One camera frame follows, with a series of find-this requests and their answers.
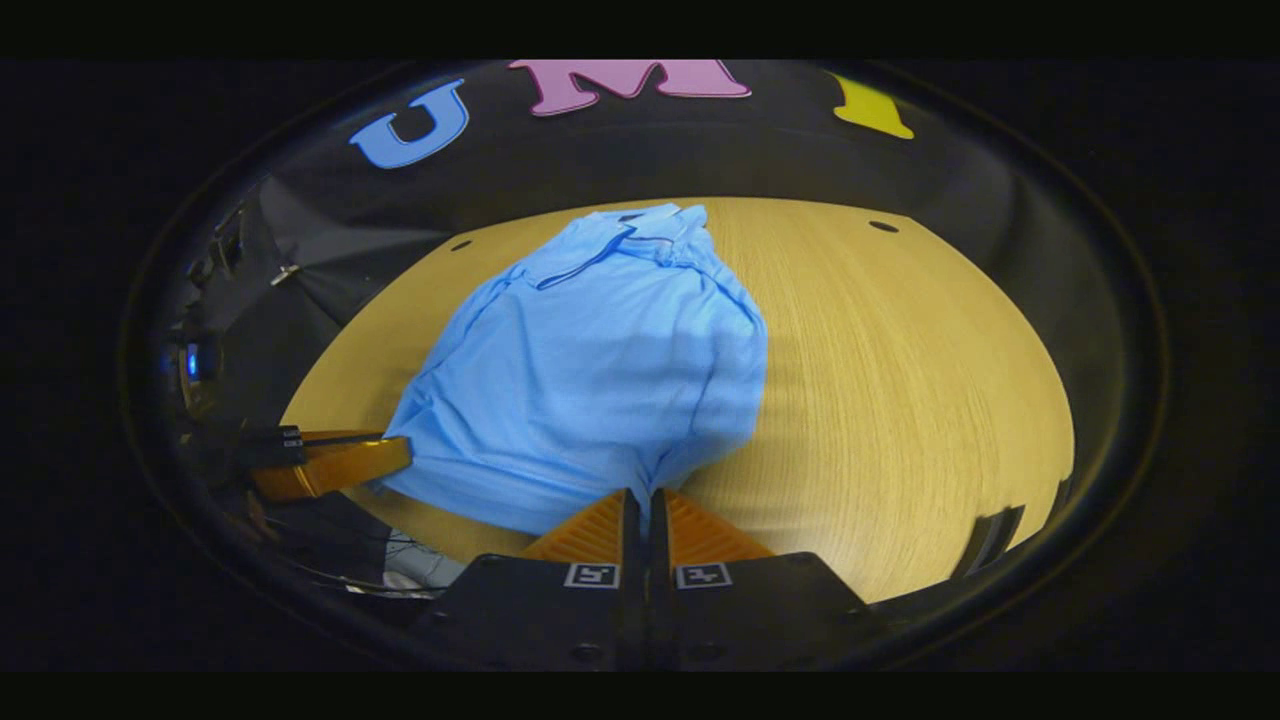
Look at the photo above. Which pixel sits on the black table edge clamp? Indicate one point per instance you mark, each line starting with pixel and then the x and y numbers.
pixel 995 540

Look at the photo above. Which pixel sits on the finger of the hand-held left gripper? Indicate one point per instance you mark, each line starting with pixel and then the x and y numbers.
pixel 340 470
pixel 340 436

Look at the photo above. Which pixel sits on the white cloth clip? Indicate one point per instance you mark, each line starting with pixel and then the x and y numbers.
pixel 285 272

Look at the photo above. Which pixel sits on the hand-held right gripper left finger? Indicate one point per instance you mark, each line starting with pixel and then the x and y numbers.
pixel 630 540

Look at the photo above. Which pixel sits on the light blue T-shirt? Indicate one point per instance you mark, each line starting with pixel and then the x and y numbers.
pixel 600 380

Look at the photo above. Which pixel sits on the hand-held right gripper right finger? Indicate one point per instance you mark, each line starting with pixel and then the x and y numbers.
pixel 656 540

